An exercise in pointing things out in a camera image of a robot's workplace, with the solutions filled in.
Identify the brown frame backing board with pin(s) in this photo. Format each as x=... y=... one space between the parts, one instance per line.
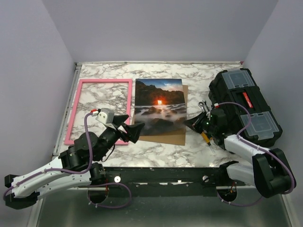
x=177 y=138

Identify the aluminium extrusion rail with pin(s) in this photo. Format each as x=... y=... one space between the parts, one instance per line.
x=65 y=116

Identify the black plastic toolbox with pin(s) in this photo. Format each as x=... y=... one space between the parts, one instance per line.
x=238 y=86

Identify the sunset landscape photo print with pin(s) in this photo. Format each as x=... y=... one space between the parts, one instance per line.
x=160 y=104

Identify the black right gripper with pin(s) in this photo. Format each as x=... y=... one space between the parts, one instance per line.
x=195 y=122

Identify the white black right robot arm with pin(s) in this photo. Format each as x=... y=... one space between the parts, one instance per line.
x=268 y=171

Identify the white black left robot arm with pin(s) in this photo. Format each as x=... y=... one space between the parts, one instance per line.
x=78 y=165

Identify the silver ratchet wrench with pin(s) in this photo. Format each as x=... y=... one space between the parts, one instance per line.
x=204 y=107

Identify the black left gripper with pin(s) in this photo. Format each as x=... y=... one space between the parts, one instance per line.
x=133 y=130

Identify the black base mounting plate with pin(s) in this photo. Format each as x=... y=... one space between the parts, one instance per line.
x=121 y=182

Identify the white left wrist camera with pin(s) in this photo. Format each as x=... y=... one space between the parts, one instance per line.
x=103 y=115

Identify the yellow handled screwdriver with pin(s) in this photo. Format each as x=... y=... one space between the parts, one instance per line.
x=208 y=141

